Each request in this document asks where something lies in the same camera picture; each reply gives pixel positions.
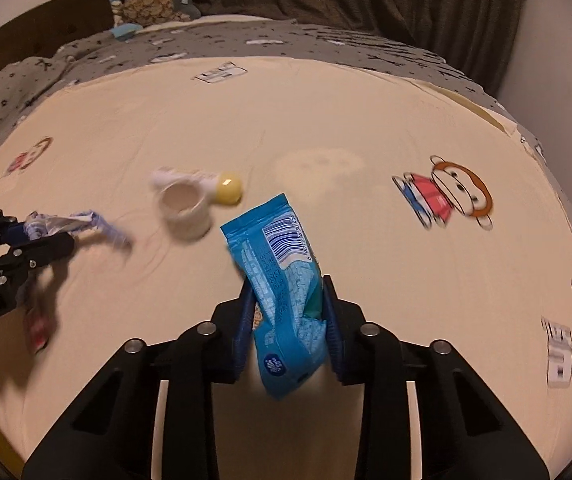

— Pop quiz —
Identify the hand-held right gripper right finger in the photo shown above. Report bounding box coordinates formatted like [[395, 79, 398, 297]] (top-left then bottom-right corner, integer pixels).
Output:
[[322, 275, 551, 480]]

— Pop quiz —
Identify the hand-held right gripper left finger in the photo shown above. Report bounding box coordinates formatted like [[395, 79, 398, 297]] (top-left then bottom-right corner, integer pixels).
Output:
[[21, 290, 257, 480]]

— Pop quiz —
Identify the blue-white scrunchie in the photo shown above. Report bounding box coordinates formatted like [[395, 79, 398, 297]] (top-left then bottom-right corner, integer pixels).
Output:
[[23, 208, 133, 252]]

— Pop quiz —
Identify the blue packet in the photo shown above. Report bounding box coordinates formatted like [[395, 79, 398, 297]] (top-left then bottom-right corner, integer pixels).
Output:
[[220, 193, 329, 401]]

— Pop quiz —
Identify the small white yellow bottle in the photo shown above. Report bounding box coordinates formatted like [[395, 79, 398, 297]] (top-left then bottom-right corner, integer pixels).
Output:
[[151, 167, 245, 241]]

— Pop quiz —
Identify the cream cartoon printed bedsheet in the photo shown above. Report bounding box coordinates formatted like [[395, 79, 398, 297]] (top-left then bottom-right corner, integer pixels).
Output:
[[0, 56, 572, 480]]

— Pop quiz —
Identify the wooden headboard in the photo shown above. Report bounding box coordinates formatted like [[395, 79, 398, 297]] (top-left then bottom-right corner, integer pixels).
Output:
[[0, 0, 116, 97]]

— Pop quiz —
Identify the grey printed blanket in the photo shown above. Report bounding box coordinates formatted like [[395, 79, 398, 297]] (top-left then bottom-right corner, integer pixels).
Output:
[[0, 14, 512, 183]]

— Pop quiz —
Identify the small blue cloth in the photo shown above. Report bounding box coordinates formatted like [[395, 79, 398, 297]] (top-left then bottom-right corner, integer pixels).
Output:
[[111, 22, 143, 41]]

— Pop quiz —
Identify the dark brown curtain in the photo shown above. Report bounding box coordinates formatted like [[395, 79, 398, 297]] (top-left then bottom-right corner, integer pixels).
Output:
[[116, 0, 537, 92]]

